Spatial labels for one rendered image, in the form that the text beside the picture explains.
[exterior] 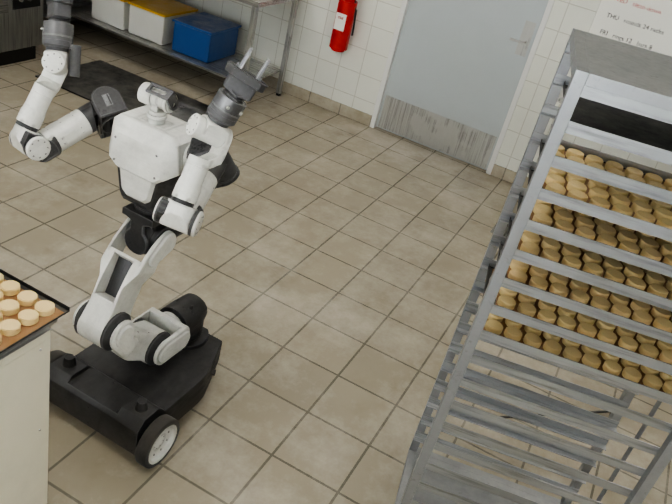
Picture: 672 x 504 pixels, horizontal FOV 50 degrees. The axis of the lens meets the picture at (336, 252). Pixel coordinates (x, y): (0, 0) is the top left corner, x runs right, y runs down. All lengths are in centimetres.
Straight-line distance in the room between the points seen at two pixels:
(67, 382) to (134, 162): 94
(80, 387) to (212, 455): 56
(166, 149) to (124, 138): 15
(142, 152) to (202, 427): 121
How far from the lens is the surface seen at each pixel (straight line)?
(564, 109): 176
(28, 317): 202
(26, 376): 215
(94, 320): 257
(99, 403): 282
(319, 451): 303
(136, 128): 236
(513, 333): 211
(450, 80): 591
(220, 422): 305
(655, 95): 176
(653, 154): 184
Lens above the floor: 219
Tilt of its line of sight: 31 degrees down
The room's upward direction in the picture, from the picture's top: 15 degrees clockwise
